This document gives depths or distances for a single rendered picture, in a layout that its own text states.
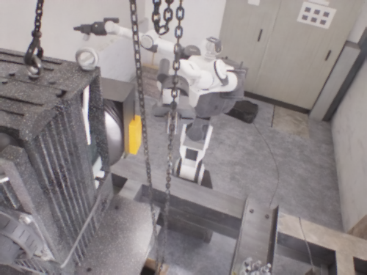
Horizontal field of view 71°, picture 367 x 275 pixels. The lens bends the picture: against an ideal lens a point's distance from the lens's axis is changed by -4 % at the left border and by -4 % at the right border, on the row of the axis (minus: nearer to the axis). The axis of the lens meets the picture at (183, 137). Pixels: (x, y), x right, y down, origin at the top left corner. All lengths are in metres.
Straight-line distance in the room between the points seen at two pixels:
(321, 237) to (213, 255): 0.85
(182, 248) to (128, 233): 1.03
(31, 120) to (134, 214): 0.80
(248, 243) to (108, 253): 0.77
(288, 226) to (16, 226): 1.43
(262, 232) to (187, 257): 0.76
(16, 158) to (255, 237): 1.33
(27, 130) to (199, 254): 1.82
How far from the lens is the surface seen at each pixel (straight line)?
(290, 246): 2.00
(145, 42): 1.72
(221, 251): 2.32
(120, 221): 1.33
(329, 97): 3.83
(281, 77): 3.68
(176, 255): 2.24
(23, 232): 0.89
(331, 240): 1.88
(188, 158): 1.82
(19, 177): 0.68
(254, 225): 1.70
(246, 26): 3.48
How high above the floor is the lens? 2.05
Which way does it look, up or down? 42 degrees down
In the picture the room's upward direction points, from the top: 9 degrees clockwise
